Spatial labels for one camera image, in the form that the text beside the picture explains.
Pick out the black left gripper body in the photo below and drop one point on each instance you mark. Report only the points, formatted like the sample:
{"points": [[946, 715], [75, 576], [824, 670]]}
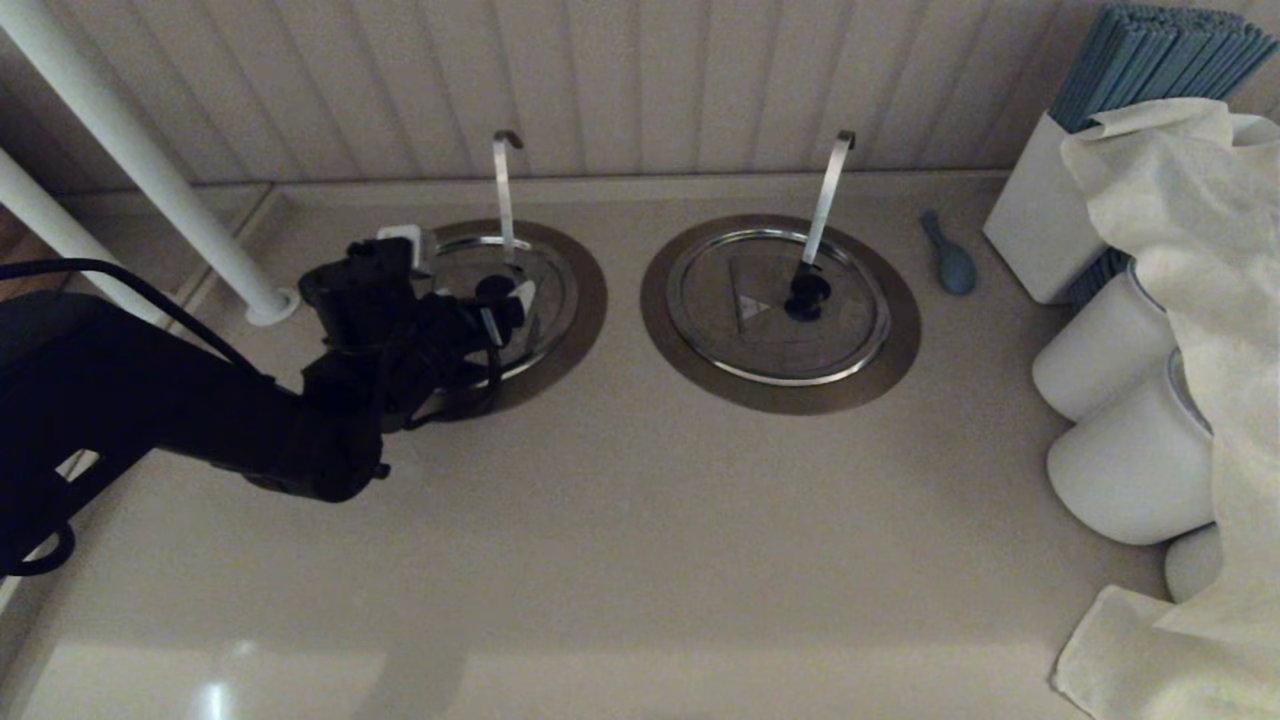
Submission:
{"points": [[400, 350]]}

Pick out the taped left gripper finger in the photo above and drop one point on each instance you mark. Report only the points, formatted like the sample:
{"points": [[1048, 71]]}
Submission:
{"points": [[518, 300]]}

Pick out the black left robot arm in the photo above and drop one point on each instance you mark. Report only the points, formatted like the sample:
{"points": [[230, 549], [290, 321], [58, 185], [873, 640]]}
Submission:
{"points": [[150, 400]]}

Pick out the right round metal lid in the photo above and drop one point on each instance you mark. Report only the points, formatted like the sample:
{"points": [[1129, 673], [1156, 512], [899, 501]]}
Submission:
{"points": [[780, 402]]}

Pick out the blue plastic spoon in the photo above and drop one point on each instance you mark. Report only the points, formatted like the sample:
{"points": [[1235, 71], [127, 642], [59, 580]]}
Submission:
{"points": [[953, 268]]}

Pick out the white pole base flange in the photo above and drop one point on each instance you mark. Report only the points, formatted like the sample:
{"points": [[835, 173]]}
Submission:
{"points": [[270, 312]]}

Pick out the long white pole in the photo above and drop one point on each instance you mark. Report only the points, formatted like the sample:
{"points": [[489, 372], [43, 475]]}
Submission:
{"points": [[130, 140]]}

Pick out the short white pole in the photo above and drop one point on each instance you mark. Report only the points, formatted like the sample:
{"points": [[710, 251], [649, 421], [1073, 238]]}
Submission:
{"points": [[50, 225]]}

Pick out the white straw holder box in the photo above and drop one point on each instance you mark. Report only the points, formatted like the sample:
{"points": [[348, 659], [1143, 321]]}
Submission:
{"points": [[1040, 220]]}

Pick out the blue straws bundle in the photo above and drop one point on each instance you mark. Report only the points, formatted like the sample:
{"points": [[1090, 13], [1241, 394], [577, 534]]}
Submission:
{"points": [[1150, 55], [1100, 278]]}

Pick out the white woven cloth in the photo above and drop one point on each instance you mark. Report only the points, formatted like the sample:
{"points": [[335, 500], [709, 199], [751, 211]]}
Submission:
{"points": [[1200, 250]]}

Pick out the small white ceramic jar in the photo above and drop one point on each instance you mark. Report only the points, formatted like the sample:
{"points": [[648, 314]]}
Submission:
{"points": [[1190, 565]]}

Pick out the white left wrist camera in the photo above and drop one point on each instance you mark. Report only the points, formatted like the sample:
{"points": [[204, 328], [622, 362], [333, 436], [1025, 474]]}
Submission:
{"points": [[400, 238]]}

